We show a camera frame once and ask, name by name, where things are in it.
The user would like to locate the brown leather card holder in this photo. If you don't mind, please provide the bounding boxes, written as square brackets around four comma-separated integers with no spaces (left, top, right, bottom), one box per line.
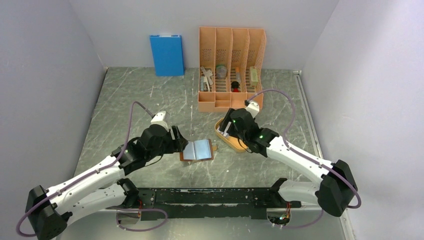
[179,139,215,162]

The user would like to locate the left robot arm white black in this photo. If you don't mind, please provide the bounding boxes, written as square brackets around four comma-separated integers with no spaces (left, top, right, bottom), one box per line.
[23,124,190,240]

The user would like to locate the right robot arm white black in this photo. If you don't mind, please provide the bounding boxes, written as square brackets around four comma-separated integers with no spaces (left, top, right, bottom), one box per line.
[220,108,358,217]

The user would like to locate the credit cards stack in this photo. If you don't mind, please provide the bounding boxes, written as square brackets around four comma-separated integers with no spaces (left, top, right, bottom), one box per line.
[216,128,229,138]

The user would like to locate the yellow oval tray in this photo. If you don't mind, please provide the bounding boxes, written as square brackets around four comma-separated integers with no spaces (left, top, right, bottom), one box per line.
[214,118,248,153]

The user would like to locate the black red small object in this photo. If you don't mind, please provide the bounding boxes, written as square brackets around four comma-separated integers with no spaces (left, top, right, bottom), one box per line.
[230,81,241,93]

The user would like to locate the green eraser block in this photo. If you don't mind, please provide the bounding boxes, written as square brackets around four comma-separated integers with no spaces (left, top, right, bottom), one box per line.
[249,66,259,88]

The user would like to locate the grey metal clips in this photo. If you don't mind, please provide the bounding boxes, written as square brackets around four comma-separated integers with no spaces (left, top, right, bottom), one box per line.
[200,66,214,92]

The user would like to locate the orange glue stick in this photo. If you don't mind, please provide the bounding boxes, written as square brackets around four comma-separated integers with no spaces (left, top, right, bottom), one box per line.
[235,67,241,84]

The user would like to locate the grey round tin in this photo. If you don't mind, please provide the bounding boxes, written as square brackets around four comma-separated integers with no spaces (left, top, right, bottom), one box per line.
[215,64,228,80]

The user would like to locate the orange desk organizer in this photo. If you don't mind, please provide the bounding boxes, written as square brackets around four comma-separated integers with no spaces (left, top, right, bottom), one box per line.
[197,26,267,113]

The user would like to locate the blue box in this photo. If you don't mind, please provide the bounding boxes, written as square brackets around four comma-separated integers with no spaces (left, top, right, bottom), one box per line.
[149,34,185,77]

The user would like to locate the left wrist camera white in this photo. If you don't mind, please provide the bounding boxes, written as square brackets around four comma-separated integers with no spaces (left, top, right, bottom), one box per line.
[150,111,169,129]

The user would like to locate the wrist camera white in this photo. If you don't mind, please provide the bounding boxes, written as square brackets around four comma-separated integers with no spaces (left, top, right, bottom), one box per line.
[150,111,169,129]
[244,100,260,119]

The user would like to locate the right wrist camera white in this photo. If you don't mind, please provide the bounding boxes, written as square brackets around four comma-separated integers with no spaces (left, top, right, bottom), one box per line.
[244,100,260,119]

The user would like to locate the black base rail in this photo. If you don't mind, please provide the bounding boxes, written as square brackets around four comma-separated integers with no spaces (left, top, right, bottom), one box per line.
[118,187,302,221]

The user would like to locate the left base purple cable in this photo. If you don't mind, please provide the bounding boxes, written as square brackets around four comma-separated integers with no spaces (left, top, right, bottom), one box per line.
[114,207,170,233]

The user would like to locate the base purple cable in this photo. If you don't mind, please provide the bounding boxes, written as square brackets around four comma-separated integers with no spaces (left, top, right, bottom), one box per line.
[114,207,170,233]
[269,208,325,230]

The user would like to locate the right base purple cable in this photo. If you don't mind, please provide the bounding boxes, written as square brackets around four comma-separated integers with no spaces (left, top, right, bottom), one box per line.
[269,208,325,230]

